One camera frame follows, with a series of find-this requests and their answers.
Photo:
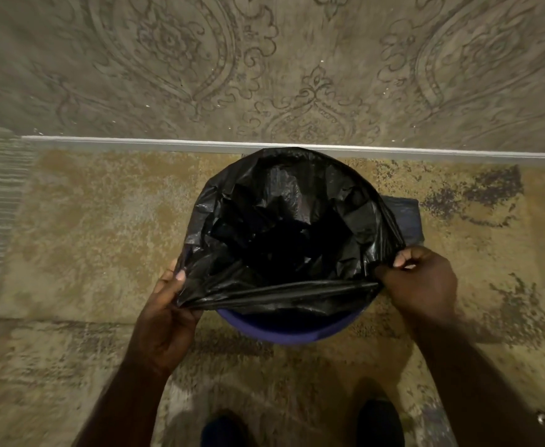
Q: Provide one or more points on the person's right hand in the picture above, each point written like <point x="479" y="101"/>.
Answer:
<point x="428" y="286"/>

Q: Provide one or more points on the person's left hand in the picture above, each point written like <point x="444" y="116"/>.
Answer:
<point x="165" y="325"/>

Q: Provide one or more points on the person's left thumb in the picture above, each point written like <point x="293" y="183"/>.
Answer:
<point x="192" y="318"/>

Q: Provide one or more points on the person's right thumb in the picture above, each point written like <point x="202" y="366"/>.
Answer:
<point x="387" y="277"/>

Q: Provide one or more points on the black plastic trash bag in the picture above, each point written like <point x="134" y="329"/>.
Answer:
<point x="277" y="228"/>

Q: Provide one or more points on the person's left forearm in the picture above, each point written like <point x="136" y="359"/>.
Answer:
<point x="116" y="407"/>

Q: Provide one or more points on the person's right forearm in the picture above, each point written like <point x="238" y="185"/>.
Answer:
<point x="479" y="386"/>

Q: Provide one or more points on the grey-blue folded bag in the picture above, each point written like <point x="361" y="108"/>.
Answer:
<point x="407" y="218"/>

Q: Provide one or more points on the blue plastic trash bin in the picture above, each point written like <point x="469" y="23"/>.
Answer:
<point x="291" y="328"/>

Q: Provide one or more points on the person's left dark shoe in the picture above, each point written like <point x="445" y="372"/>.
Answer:
<point x="223" y="432"/>

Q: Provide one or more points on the person's dark shoe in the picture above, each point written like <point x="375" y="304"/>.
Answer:
<point x="223" y="432"/>
<point x="380" y="425"/>

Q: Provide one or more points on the beige patterned rug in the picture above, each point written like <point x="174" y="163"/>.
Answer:
<point x="91" y="256"/>

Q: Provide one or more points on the person's right dark shoe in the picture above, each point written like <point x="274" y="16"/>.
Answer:
<point x="380" y="425"/>

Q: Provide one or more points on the white baseboard strip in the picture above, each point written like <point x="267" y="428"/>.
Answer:
<point x="160" y="144"/>

